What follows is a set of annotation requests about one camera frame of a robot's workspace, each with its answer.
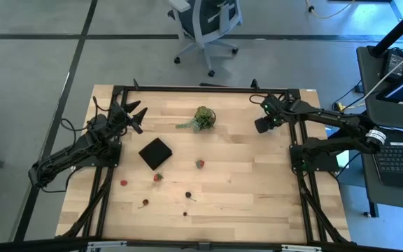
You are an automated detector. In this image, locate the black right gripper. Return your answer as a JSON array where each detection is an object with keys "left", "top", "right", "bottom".
[{"left": 254, "top": 94, "right": 290, "bottom": 134}]

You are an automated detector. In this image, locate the black folded cloth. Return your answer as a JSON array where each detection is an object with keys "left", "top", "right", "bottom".
[{"left": 138, "top": 137, "right": 174, "bottom": 172}]

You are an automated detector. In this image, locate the black camera rig bar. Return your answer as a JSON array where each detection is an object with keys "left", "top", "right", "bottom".
[{"left": 0, "top": 237, "right": 403, "bottom": 252}]

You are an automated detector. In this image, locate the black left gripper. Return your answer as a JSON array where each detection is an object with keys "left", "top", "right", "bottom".
[{"left": 108, "top": 100, "right": 148, "bottom": 136}]

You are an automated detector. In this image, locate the black power adapter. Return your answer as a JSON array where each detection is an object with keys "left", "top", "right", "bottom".
[{"left": 379, "top": 48, "right": 403, "bottom": 83}]

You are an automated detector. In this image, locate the yellow floor cable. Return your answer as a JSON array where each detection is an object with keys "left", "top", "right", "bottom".
[{"left": 304, "top": 0, "right": 356, "bottom": 20}]

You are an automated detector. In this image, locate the laptop keyboard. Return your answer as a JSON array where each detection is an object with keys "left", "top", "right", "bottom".
[{"left": 372, "top": 127, "right": 403, "bottom": 193}]

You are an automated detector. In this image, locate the dark grey side desk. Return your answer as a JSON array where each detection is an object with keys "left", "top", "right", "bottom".
[{"left": 356, "top": 45, "right": 403, "bottom": 218}]

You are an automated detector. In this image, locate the white office chair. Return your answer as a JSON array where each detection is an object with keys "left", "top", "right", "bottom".
[{"left": 167, "top": 0, "right": 243, "bottom": 78}]

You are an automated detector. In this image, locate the black metal pole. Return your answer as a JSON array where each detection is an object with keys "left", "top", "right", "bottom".
[{"left": 367, "top": 0, "right": 403, "bottom": 59}]

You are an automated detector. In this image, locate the potted green succulent plant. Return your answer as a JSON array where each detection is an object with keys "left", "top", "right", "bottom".
[{"left": 175, "top": 105, "right": 218, "bottom": 133}]

